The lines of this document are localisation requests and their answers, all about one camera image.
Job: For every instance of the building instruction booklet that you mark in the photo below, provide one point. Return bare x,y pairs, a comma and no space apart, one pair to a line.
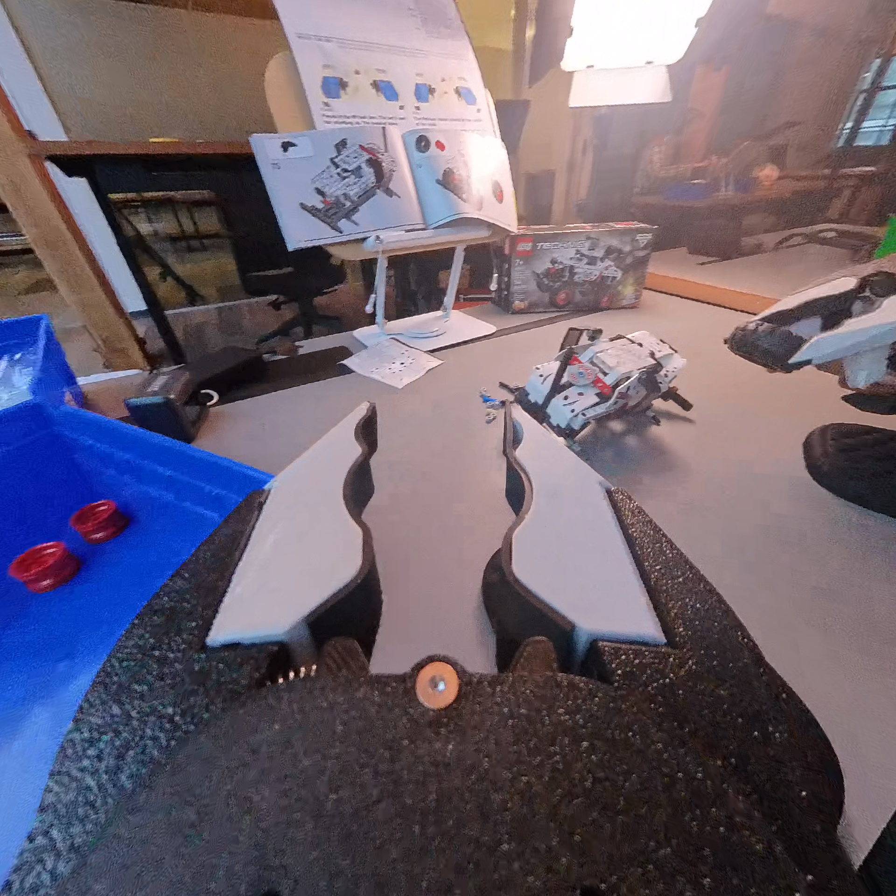
378,182

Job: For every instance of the black power adapter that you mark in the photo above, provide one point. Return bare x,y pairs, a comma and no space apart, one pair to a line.
210,371

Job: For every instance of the toy truck set box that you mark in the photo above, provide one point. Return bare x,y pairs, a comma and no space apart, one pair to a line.
574,266

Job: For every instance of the paned window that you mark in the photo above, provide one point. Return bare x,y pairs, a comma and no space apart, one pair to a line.
871,101

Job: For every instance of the red toy wheel hub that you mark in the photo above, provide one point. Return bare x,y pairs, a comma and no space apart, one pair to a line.
98,521
45,566

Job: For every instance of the bright studio light panel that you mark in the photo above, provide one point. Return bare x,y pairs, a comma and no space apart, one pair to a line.
630,42

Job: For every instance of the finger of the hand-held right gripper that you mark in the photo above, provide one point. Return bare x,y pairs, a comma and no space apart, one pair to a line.
784,319
854,336

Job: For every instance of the black office chair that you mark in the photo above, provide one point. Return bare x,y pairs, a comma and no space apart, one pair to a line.
287,252

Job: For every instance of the black honeycomb pad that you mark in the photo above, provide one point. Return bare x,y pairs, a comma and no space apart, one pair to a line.
854,469

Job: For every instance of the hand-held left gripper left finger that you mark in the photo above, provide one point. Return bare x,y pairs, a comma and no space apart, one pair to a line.
294,560

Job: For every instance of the blue plastic bin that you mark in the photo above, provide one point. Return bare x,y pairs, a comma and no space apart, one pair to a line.
28,357
98,560

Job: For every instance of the white booklet stand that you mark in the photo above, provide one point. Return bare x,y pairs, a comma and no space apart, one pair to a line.
420,301

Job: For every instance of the printed paper sheet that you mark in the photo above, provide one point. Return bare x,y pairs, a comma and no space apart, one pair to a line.
385,63

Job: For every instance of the cluster of small toy pins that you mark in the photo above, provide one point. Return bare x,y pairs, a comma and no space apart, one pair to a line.
490,406

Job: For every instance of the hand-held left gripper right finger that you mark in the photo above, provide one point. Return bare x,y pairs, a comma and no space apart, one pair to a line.
581,560

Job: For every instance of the green plastic bin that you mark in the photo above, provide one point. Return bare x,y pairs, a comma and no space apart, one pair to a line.
886,238

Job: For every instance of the white sticker sheet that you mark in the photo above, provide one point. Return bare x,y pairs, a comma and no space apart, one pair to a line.
392,361

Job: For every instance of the white toy brick truck model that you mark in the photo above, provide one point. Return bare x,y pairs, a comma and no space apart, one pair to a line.
602,378

